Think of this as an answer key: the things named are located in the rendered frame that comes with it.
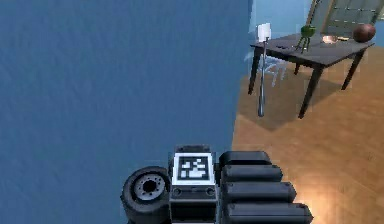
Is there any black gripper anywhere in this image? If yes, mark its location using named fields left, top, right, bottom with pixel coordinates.
left=120, top=165, right=172, bottom=224

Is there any dark grey table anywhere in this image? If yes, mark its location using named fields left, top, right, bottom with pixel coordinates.
left=247, top=32, right=375, bottom=120

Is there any green round plant pot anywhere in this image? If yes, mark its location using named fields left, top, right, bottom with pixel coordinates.
left=295, top=24, right=317, bottom=54

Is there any silver bowl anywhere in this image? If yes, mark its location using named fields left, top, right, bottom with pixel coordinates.
left=321, top=34, right=337, bottom=45

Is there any brown ball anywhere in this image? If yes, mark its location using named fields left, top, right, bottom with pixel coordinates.
left=352, top=23, right=377, bottom=44

